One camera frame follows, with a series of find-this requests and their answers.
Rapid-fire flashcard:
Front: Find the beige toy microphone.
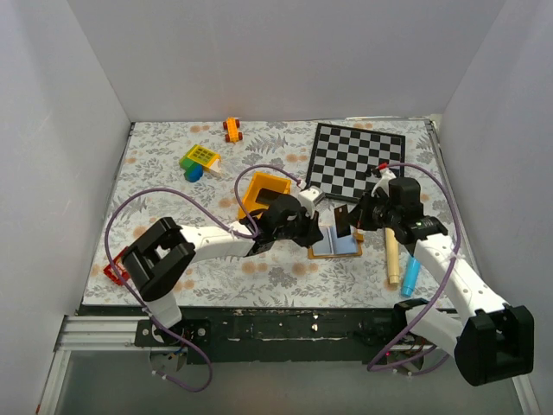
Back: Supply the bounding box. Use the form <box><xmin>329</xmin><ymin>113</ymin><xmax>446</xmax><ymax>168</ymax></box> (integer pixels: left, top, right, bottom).
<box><xmin>385</xmin><ymin>227</ymin><xmax>400</xmax><ymax>287</ymax></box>

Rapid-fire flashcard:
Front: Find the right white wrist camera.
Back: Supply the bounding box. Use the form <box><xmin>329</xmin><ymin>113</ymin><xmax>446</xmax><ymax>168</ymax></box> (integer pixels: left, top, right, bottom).
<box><xmin>371</xmin><ymin>168</ymin><xmax>397</xmax><ymax>196</ymax></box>

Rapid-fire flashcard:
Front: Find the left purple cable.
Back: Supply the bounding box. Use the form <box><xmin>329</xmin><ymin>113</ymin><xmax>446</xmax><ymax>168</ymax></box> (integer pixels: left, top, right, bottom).
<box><xmin>105</xmin><ymin>163</ymin><xmax>306</xmax><ymax>393</ymax></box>

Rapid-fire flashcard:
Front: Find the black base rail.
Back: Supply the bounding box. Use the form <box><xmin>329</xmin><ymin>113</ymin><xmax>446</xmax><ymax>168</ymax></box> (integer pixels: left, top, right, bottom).
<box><xmin>129</xmin><ymin>305</ymin><xmax>442</xmax><ymax>367</ymax></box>

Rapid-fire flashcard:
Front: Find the yellow plastic bin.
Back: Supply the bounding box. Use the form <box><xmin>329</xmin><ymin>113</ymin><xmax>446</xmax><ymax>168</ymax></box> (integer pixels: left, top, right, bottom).
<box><xmin>241</xmin><ymin>172</ymin><xmax>291</xmax><ymax>214</ymax></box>

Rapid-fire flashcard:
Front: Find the purple cable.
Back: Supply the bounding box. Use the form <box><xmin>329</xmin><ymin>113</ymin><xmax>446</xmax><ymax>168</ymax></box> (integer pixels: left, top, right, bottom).
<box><xmin>105</xmin><ymin>163</ymin><xmax>306</xmax><ymax>393</ymax></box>
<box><xmin>366</xmin><ymin>162</ymin><xmax>463</xmax><ymax>376</ymax></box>

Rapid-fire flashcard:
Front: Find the red toy block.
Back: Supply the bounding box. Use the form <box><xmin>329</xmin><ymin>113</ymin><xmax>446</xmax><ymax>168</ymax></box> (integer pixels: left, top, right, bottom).
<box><xmin>103</xmin><ymin>247</ymin><xmax>130</xmax><ymax>286</ymax></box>

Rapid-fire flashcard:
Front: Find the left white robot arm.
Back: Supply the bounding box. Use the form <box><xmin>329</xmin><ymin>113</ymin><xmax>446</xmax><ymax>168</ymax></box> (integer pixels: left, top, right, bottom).
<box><xmin>122</xmin><ymin>187</ymin><xmax>324</xmax><ymax>346</ymax></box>

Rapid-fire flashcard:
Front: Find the tan leather card holder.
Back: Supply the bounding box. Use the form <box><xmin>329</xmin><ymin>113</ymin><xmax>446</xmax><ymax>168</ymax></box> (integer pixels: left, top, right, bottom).
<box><xmin>308</xmin><ymin>226</ymin><xmax>364</xmax><ymax>259</ymax></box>

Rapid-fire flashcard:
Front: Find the yellow green toy block house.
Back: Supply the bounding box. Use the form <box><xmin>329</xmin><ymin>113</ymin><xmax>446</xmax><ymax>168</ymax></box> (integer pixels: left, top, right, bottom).
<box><xmin>179</xmin><ymin>144</ymin><xmax>222</xmax><ymax>182</ymax></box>

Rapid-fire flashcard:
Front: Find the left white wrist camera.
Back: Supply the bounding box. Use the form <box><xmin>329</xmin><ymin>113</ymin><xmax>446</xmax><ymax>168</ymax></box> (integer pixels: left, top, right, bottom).
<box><xmin>297</xmin><ymin>186</ymin><xmax>325</xmax><ymax>217</ymax></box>

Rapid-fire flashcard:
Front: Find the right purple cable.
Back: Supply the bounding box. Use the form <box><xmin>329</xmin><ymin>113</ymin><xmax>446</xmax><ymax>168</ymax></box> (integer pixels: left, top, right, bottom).
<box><xmin>366</xmin><ymin>162</ymin><xmax>463</xmax><ymax>376</ymax></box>

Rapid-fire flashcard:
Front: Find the black white chessboard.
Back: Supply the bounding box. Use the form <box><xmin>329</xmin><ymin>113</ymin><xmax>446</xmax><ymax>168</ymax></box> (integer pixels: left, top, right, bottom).
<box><xmin>306</xmin><ymin>123</ymin><xmax>406</xmax><ymax>203</ymax></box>

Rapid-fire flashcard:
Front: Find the orange toy car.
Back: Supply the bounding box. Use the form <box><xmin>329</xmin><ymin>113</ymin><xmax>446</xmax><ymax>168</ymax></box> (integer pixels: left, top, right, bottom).
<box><xmin>223</xmin><ymin>117</ymin><xmax>243</xmax><ymax>143</ymax></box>

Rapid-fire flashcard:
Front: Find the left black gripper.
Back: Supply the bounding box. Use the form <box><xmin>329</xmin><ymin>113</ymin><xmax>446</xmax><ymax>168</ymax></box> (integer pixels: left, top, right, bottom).
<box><xmin>274</xmin><ymin>207</ymin><xmax>323</xmax><ymax>250</ymax></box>

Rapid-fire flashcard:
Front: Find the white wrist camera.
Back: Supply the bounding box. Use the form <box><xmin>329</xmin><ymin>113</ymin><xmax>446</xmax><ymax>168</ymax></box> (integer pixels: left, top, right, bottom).
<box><xmin>371</xmin><ymin>168</ymin><xmax>397</xmax><ymax>196</ymax></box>
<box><xmin>297</xmin><ymin>186</ymin><xmax>325</xmax><ymax>217</ymax></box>

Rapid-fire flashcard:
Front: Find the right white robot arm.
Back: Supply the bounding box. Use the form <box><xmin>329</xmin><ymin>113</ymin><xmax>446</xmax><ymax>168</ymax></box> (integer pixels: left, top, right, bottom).
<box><xmin>348</xmin><ymin>169</ymin><xmax>534</xmax><ymax>386</ymax></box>

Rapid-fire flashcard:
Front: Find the blue toy microphone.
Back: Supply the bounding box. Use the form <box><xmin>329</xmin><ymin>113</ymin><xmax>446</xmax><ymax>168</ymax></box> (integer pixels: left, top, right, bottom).
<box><xmin>401</xmin><ymin>256</ymin><xmax>421</xmax><ymax>298</ymax></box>

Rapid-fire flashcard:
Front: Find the dark credit card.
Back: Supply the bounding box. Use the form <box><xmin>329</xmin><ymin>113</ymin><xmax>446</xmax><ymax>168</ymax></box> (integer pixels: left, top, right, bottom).
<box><xmin>255</xmin><ymin>188</ymin><xmax>281</xmax><ymax>206</ymax></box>
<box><xmin>334</xmin><ymin>204</ymin><xmax>352</xmax><ymax>238</ymax></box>

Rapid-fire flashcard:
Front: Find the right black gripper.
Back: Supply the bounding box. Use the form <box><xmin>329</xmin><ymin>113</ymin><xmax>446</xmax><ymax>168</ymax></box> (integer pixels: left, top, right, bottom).
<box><xmin>343</xmin><ymin>189</ymin><xmax>399</xmax><ymax>232</ymax></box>

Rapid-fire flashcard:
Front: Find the floral table mat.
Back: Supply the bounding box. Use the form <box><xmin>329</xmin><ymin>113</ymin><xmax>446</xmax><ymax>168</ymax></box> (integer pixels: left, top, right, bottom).
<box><xmin>84</xmin><ymin>119</ymin><xmax>476</xmax><ymax>310</ymax></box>

